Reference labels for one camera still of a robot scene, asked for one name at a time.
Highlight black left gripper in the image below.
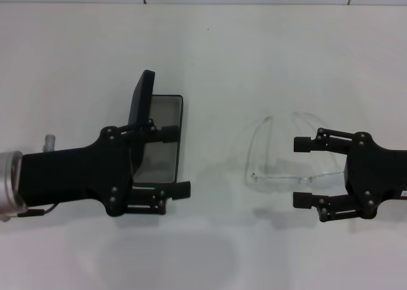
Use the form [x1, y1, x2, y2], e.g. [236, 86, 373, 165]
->
[18, 126, 136, 218]

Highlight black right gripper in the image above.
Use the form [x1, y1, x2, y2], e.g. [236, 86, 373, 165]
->
[292, 128, 407, 223]

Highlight black glasses case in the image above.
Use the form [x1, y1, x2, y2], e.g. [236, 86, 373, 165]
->
[128, 69, 185, 189]

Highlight clear white-framed glasses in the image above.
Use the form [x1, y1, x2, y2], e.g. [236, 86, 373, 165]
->
[244, 111, 348, 192]

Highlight left gripper cable with connector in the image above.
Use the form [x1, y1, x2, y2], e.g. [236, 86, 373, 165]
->
[17, 133, 61, 219]

